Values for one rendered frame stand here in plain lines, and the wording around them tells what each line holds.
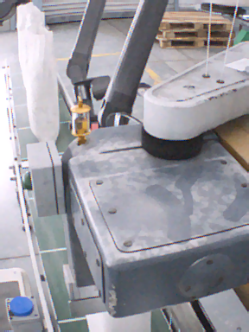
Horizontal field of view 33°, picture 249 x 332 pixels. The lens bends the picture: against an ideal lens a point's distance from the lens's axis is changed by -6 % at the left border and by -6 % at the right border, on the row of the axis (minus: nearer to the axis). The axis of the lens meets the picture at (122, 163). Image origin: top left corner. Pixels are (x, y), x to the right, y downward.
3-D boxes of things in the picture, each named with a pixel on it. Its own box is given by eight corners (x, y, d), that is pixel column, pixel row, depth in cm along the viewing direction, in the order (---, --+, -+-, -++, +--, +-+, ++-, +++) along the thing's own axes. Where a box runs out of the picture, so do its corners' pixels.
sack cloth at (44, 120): (28, 118, 301) (22, 22, 264) (57, 113, 306) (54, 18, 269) (31, 149, 262) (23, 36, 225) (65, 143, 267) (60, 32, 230)
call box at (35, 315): (9, 312, 102) (4, 298, 99) (38, 309, 104) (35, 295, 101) (13, 335, 95) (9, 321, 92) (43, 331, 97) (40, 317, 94)
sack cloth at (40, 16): (21, 85, 362) (17, 7, 325) (45, 81, 368) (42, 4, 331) (26, 104, 324) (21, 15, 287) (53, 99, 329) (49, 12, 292)
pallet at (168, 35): (144, 28, 658) (144, 20, 651) (211, 27, 688) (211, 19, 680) (164, 40, 589) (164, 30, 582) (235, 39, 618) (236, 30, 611)
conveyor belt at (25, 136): (9, 68, 435) (9, 60, 430) (44, 63, 444) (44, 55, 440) (23, 175, 252) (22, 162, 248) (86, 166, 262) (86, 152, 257)
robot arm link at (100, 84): (72, 72, 135) (67, 67, 126) (107, 62, 134) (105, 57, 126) (79, 107, 135) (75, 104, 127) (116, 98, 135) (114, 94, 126)
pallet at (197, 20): (145, 19, 652) (144, 11, 645) (212, 20, 674) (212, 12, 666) (160, 30, 583) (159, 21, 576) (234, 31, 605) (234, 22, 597)
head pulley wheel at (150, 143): (132, 135, 66) (132, 119, 65) (187, 128, 68) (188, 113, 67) (153, 164, 59) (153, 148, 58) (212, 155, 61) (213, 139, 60)
